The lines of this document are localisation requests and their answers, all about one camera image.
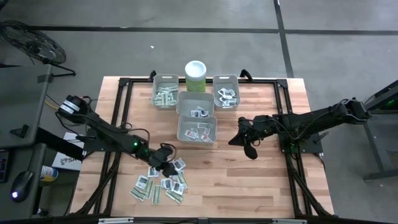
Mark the green striped white packet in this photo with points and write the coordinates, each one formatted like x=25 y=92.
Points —
x=137 y=193
x=161 y=93
x=149 y=188
x=166 y=103
x=164 y=98
x=169 y=88
x=156 y=194
x=174 y=196
x=182 y=179

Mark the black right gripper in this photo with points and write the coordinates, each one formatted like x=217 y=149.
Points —
x=253 y=137

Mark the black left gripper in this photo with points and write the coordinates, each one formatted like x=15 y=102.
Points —
x=157 y=158

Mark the crumpled white packet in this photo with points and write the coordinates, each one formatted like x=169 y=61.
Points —
x=152 y=172

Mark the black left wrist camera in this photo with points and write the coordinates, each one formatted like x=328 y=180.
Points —
x=163 y=151

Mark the black neighbouring station frame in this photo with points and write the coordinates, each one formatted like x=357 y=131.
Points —
x=379 y=149

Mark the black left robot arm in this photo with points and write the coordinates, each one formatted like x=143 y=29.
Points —
x=105 y=130

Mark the dark desk device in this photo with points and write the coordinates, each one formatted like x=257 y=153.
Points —
x=3 y=166

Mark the white plastic storage bin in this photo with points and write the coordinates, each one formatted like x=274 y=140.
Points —
x=164 y=81
x=219 y=82
x=183 y=123
x=192 y=101

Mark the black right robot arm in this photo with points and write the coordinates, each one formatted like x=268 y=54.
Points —
x=311 y=119

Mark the black desk beam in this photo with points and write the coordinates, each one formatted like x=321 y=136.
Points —
x=59 y=146

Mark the large dark print packet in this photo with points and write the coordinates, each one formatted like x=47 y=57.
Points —
x=224 y=99

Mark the grey side desk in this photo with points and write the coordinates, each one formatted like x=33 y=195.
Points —
x=18 y=93
x=15 y=211

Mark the black print white packet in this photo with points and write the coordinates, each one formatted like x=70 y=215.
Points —
x=202 y=125

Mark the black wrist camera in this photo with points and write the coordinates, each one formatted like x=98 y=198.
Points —
x=260 y=123
x=163 y=151

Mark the green wipes canister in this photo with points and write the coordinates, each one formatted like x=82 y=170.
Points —
x=196 y=70

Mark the white drink can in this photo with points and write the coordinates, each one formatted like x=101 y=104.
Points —
x=49 y=173

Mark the black computer mouse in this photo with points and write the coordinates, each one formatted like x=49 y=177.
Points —
x=21 y=185

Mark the blue print white packet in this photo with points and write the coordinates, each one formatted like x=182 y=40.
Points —
x=196 y=113
x=202 y=112

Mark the dark print white packet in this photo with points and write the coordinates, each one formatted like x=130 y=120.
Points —
x=178 y=187
x=231 y=102
x=226 y=92
x=179 y=164
x=166 y=183
x=142 y=181

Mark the silver table edge bracket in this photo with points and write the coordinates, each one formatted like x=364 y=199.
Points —
x=115 y=220
x=289 y=221

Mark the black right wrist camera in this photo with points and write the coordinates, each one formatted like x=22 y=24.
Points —
x=260 y=123

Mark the black floor fan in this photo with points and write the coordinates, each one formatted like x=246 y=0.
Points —
x=34 y=43

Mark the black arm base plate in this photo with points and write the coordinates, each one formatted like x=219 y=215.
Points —
x=311 y=146
x=93 y=146

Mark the white printed box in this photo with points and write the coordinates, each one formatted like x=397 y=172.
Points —
x=66 y=161

